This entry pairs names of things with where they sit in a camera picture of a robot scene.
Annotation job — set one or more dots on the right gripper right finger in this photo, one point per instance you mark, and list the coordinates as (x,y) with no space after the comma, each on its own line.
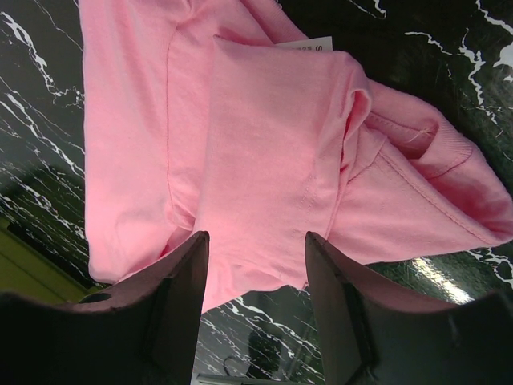
(372,330)

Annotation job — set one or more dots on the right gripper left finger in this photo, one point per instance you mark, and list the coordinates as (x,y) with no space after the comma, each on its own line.
(142,330)

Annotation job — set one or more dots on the light pink t-shirt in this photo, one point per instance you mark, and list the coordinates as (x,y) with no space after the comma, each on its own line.
(197,118)

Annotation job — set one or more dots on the olive green plastic bin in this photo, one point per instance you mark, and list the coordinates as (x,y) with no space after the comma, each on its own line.
(25,271)

